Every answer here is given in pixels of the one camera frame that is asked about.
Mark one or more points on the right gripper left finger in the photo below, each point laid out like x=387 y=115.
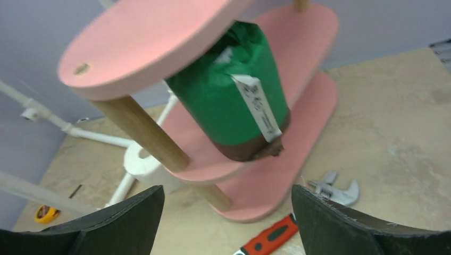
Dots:
x=128 y=227

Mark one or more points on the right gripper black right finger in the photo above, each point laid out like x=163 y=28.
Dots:
x=326 y=227

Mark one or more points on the green paper roll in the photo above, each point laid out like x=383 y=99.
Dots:
x=234 y=93

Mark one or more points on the pink three-tier shelf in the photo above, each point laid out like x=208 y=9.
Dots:
x=121 y=61

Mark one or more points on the white roll near pipes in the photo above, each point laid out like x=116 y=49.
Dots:
x=148 y=170

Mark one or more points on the yellow tape measure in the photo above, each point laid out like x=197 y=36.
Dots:
x=46 y=214

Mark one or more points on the red handled adjustable wrench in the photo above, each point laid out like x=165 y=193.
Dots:
x=282 y=231

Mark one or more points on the white pvc pipe frame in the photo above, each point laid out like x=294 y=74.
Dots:
x=34 y=34

